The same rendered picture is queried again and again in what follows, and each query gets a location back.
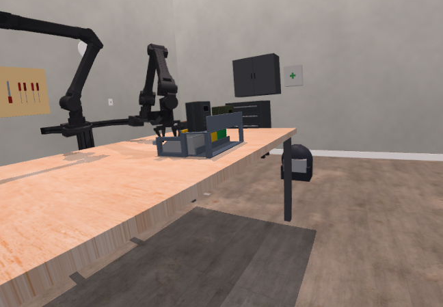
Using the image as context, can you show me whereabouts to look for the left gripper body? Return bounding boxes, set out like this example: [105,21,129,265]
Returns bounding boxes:
[156,109,181,127]

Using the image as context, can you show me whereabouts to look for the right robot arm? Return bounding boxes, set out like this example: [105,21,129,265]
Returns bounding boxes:
[0,11,103,129]

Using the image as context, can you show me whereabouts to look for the green open bin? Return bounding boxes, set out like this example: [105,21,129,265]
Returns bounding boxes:
[217,129,227,140]

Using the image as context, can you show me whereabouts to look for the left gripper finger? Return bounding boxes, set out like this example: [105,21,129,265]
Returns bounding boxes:
[153,127,165,137]
[172,126,184,137]

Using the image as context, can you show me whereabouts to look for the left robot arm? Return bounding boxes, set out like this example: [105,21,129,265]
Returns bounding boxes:
[135,44,178,125]

